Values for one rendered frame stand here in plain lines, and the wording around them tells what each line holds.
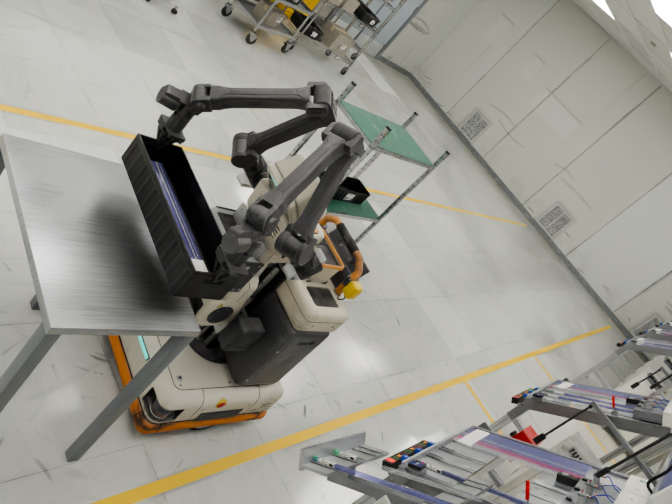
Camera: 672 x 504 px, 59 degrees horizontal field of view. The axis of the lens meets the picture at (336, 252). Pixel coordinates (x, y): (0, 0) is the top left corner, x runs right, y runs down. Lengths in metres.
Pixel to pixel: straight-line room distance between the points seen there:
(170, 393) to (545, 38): 10.40
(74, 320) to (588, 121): 10.27
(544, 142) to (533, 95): 0.90
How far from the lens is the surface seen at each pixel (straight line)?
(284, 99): 1.90
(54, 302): 1.64
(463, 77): 12.22
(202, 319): 2.28
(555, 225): 11.09
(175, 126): 2.02
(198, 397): 2.44
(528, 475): 3.67
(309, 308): 2.26
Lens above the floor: 1.96
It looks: 25 degrees down
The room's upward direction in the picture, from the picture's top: 46 degrees clockwise
